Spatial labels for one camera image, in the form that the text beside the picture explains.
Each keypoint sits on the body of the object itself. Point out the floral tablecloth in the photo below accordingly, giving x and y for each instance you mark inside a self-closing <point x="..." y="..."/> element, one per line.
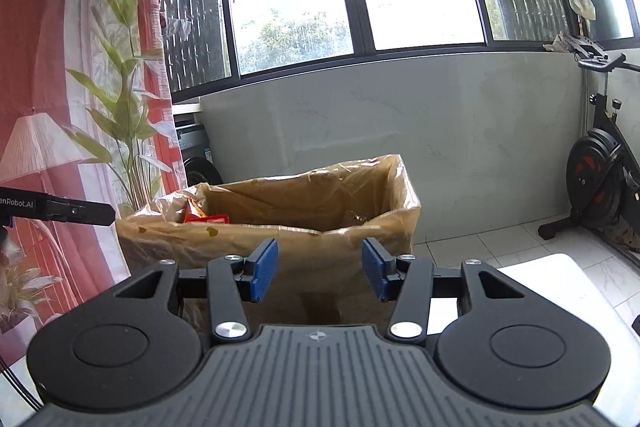
<point x="550" y="277"/>

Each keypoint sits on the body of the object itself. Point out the grey washing machine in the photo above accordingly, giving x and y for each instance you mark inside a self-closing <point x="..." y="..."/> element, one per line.
<point x="195" y="147"/>

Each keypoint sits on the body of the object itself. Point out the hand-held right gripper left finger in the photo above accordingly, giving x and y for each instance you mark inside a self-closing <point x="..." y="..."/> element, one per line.
<point x="264" y="269"/>

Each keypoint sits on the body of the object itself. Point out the white rag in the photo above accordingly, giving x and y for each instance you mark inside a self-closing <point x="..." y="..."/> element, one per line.
<point x="179" y="28"/>

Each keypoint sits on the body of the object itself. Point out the white ledge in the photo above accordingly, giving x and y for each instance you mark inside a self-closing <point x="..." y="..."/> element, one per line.
<point x="187" y="108"/>

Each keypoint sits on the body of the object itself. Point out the printed curtain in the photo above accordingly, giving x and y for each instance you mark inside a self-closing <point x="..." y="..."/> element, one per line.
<point x="65" y="57"/>

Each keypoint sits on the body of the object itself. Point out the cardboard box with plastic liner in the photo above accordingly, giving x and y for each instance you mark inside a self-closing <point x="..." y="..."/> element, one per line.
<point x="310" y="252"/>

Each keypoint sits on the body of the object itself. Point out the orange snack packet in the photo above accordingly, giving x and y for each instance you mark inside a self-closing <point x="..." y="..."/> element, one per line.
<point x="194" y="212"/>

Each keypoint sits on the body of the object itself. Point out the red snack packet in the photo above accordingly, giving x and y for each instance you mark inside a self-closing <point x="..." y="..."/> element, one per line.
<point x="219" y="219"/>

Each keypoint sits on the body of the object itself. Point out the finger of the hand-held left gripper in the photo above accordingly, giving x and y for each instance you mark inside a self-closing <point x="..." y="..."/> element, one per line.
<point x="80" y="212"/>

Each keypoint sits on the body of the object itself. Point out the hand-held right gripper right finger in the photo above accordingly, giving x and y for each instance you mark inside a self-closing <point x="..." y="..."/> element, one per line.
<point x="376" y="269"/>

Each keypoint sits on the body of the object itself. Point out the black exercise bike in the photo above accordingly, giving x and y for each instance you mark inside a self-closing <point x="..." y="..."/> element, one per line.
<point x="600" y="187"/>

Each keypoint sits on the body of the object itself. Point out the white plastic bag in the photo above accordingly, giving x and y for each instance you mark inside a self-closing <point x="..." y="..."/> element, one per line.
<point x="582" y="4"/>

